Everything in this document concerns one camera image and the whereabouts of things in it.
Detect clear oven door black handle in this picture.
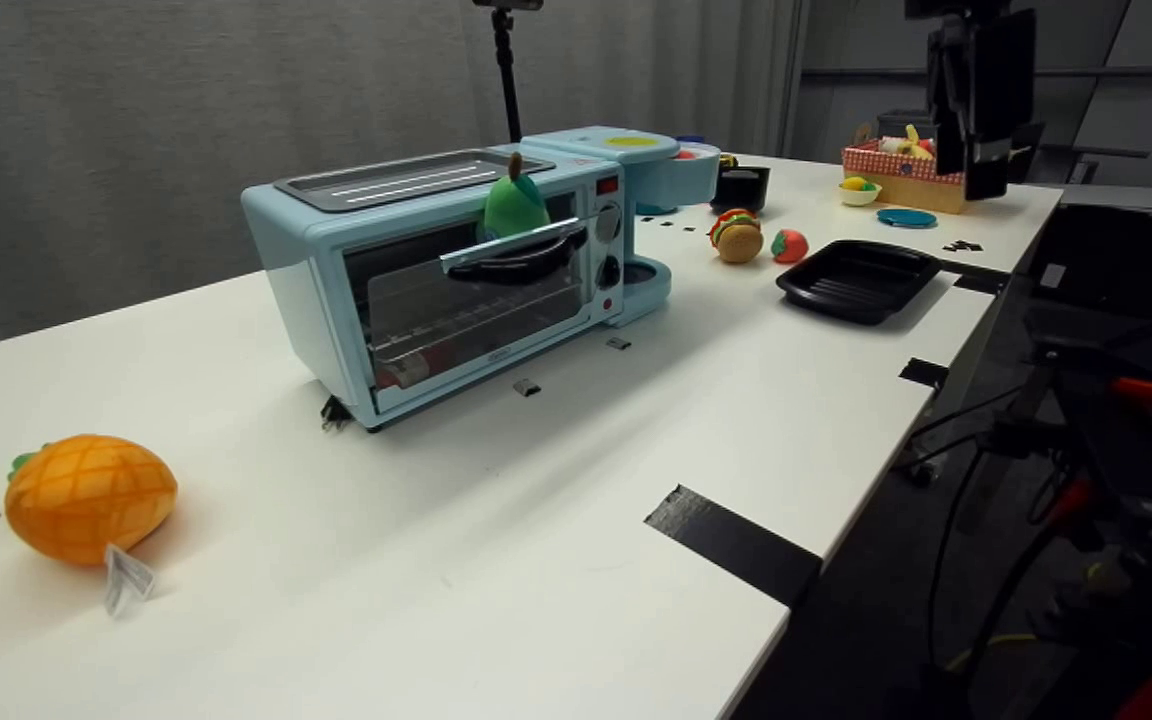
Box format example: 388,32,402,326
337,197,597,410

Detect green pear toy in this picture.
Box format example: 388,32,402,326
475,153,553,242

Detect toy burger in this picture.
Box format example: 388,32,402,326
703,204,767,268

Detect black plastic tray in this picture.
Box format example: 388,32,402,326
773,235,950,326

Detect yellow toy banana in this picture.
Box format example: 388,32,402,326
900,121,941,170

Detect red green toy ball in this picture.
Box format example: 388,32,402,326
767,222,812,268

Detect gray curtain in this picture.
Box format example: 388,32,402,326
0,0,810,360

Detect orange pineapple plush toy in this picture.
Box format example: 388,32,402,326
0,432,184,615

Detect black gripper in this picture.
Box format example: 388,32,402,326
924,5,1048,204

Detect yellow round toy disc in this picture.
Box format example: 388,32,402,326
597,127,668,153

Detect yellow green toy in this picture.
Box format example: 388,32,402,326
836,170,890,210

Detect large black tape strip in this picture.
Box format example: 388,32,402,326
643,479,828,608

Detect pink toy basket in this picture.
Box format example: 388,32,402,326
841,131,975,216

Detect dark cube box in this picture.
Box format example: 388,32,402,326
711,156,776,216

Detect light blue toy oven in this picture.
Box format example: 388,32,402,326
237,122,726,432

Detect red tool handle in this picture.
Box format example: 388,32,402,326
1108,371,1152,410

